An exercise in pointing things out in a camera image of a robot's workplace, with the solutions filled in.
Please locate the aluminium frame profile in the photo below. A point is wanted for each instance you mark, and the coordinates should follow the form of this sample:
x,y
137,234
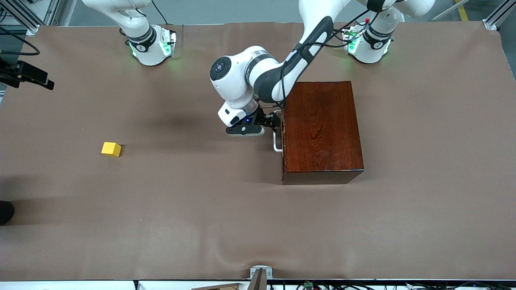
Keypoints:
x,y
498,16
28,20

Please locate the metal table clamp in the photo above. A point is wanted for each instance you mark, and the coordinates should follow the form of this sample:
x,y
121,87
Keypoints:
x,y
261,268

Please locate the brown table mat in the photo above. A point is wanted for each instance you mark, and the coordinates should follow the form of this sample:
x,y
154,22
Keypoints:
x,y
201,221

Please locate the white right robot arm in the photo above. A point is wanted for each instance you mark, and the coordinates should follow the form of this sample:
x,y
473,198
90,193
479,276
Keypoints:
x,y
141,40

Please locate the grey stand post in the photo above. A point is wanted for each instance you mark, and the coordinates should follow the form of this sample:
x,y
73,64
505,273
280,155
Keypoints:
x,y
259,282

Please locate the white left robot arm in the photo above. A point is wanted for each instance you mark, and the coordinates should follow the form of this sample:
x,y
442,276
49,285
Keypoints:
x,y
274,76

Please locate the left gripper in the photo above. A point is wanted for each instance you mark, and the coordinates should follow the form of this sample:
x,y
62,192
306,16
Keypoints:
x,y
265,119

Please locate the dark brown wooden cabinet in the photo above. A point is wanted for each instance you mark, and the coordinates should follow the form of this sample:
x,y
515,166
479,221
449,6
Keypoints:
x,y
322,129

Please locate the black round object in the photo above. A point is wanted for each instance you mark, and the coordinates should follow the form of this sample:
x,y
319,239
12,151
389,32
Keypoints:
x,y
5,212

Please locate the yellow wooden block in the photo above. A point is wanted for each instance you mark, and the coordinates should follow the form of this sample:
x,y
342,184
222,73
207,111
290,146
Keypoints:
x,y
111,149

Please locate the brown cardboard piece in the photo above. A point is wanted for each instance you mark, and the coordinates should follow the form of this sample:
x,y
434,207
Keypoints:
x,y
217,286

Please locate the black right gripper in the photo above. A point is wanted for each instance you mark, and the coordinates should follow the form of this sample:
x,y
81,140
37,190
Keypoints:
x,y
25,72

